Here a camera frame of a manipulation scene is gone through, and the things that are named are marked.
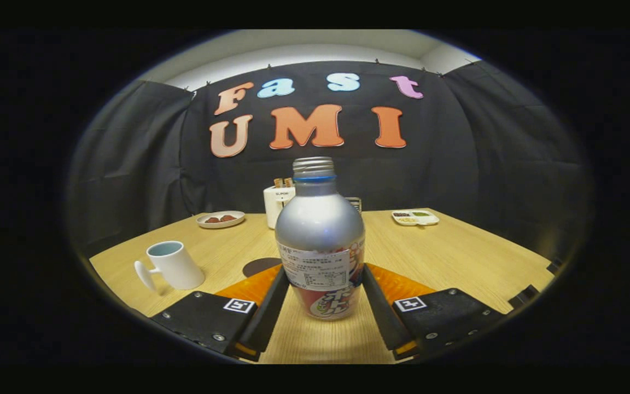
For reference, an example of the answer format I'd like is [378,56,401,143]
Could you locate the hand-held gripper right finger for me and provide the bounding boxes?
[361,263,507,361]

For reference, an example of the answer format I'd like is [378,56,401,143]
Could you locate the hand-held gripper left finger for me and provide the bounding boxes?
[151,264,290,362]

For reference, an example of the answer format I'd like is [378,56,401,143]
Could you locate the brown round coaster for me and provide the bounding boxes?
[242,257,283,278]

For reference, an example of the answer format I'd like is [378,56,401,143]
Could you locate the silver juice bottle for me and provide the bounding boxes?
[275,157,366,321]

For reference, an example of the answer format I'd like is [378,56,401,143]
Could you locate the white cup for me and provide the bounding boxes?
[133,241,206,293]

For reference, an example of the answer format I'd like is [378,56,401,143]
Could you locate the wooden table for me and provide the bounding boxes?
[90,208,556,364]

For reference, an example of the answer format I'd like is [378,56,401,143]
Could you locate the white divided condiment tray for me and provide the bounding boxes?
[392,208,440,226]

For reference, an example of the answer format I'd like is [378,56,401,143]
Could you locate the small white oval plate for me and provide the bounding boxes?
[196,211,246,229]

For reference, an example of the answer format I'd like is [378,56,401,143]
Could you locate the black backdrop cloth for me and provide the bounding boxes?
[66,60,592,258]

